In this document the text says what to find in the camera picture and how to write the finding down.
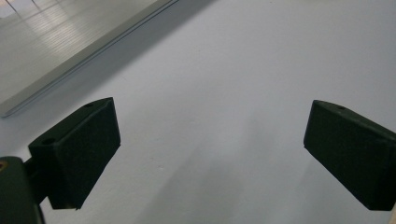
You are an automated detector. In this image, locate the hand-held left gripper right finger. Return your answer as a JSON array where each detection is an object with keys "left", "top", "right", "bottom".
[{"left": 303, "top": 99, "right": 396, "bottom": 212}]

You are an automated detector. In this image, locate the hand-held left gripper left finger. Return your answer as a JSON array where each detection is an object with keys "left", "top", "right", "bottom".
[{"left": 23, "top": 96, "right": 122, "bottom": 210}]

